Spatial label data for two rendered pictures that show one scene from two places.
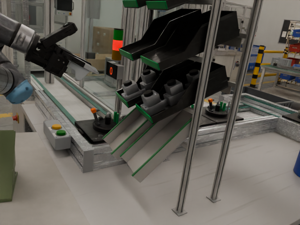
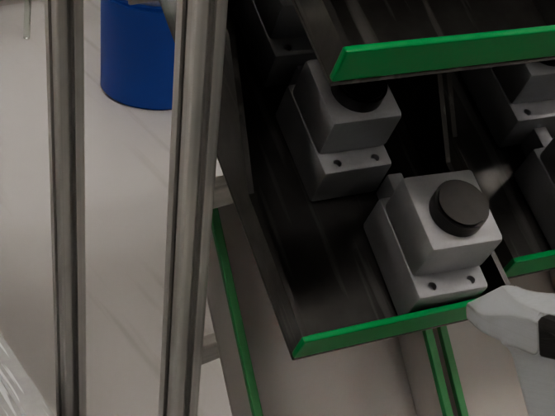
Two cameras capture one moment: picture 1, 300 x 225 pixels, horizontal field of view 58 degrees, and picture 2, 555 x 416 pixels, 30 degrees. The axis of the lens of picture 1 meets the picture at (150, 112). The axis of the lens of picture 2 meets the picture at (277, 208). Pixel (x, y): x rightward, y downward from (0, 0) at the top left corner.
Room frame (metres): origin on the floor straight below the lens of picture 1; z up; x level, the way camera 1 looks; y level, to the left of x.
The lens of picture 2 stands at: (1.03, 0.54, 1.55)
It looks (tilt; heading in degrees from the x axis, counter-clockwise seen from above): 33 degrees down; 268
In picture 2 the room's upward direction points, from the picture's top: 7 degrees clockwise
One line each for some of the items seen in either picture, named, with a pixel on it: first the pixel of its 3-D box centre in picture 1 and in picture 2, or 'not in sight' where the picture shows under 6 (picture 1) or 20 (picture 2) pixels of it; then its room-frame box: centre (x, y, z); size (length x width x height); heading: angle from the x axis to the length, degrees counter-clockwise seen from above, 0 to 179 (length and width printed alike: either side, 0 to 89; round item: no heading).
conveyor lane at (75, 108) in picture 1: (88, 117); not in sight; (1.46, 0.35, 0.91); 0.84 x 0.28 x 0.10; 35
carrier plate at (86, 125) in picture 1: (107, 129); not in sight; (1.20, 0.19, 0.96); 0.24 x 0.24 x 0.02; 35
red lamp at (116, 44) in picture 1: (117, 45); not in sight; (1.42, 0.21, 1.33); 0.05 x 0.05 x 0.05
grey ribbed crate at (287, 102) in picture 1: (253, 104); not in sight; (2.89, -1.12, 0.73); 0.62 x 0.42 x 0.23; 35
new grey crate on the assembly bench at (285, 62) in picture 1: (281, 62); not in sight; (6.13, -2.73, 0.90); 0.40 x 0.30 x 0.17; 135
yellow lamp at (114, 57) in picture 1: (116, 55); not in sight; (1.42, 0.21, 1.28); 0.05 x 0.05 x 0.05
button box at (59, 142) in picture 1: (56, 133); not in sight; (1.14, 0.42, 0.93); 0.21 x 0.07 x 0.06; 35
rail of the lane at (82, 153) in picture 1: (58, 120); not in sight; (1.33, 0.48, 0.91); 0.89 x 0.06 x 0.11; 35
